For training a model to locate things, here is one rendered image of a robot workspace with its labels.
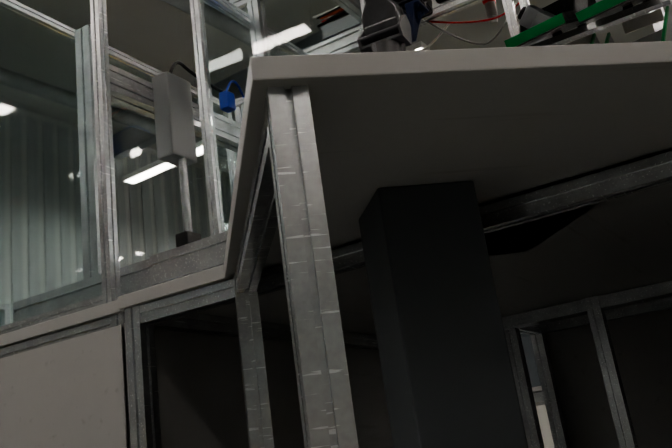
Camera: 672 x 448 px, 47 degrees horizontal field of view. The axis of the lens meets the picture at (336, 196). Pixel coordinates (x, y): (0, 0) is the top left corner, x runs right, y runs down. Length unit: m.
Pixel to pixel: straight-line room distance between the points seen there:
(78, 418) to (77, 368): 0.11
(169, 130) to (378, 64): 1.76
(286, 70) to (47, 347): 1.35
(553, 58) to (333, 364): 0.44
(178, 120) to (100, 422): 1.10
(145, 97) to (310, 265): 1.91
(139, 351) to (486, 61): 1.15
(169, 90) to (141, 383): 1.15
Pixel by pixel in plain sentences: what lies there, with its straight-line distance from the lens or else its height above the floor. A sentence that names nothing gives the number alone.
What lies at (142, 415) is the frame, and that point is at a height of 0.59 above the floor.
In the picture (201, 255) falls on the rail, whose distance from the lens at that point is 1.82.
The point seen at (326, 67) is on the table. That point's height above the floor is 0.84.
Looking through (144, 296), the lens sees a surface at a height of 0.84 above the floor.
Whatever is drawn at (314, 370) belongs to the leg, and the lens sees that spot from 0.77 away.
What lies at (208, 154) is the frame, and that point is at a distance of 2.31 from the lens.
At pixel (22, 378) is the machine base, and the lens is 2.13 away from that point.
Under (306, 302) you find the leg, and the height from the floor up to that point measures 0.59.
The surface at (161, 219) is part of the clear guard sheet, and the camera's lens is 2.96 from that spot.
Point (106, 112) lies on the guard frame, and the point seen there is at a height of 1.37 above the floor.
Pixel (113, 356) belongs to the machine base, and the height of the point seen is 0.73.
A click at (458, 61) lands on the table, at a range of 0.91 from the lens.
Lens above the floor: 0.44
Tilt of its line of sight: 19 degrees up
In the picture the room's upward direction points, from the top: 8 degrees counter-clockwise
